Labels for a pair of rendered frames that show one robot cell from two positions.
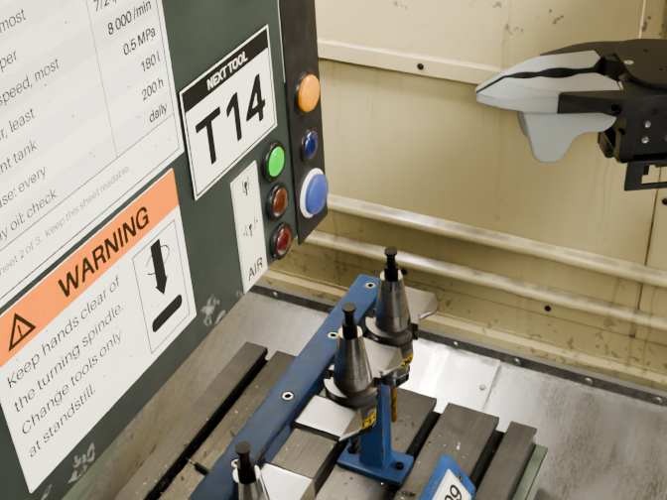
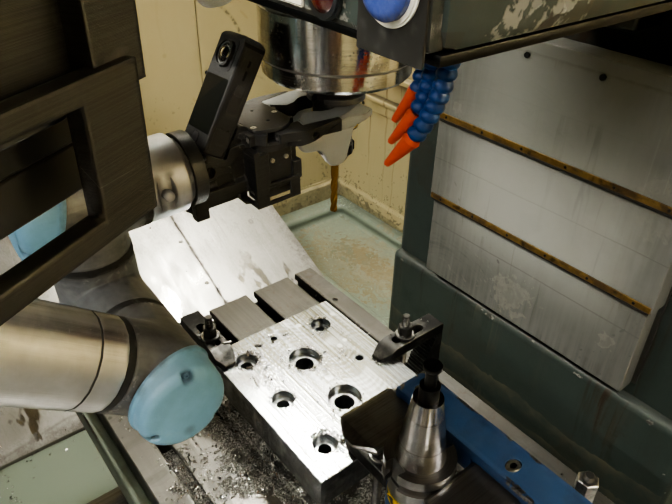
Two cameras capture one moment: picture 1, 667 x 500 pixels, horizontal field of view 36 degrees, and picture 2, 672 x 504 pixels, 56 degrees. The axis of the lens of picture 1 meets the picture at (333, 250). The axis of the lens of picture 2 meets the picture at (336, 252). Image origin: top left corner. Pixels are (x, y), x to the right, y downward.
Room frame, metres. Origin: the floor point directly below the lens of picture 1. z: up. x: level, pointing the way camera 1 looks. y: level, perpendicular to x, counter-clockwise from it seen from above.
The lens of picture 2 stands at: (0.72, -0.27, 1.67)
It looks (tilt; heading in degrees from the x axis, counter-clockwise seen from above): 34 degrees down; 113
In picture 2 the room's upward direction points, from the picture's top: 1 degrees clockwise
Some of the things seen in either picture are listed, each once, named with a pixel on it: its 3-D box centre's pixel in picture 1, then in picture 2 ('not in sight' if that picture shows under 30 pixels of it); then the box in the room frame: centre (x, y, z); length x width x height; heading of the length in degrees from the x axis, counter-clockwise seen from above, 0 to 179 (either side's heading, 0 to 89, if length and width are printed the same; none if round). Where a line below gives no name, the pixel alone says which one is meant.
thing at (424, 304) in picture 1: (410, 303); not in sight; (0.99, -0.09, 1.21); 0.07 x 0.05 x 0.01; 62
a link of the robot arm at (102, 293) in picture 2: not in sight; (108, 304); (0.35, 0.08, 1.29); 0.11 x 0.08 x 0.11; 151
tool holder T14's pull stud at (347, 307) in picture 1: (349, 319); not in sight; (0.85, -0.01, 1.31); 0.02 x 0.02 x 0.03
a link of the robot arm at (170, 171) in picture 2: not in sight; (160, 177); (0.37, 0.15, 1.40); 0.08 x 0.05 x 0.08; 152
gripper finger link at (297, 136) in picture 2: not in sight; (298, 129); (0.46, 0.26, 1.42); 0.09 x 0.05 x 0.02; 48
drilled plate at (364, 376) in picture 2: not in sight; (323, 388); (0.45, 0.36, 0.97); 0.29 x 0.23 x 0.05; 152
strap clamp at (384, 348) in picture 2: not in sight; (405, 349); (0.54, 0.48, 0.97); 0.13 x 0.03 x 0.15; 62
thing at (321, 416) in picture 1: (331, 419); not in sight; (0.80, 0.01, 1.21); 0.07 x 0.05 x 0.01; 62
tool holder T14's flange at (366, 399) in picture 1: (352, 386); not in sight; (0.85, -0.01, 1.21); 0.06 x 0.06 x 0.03
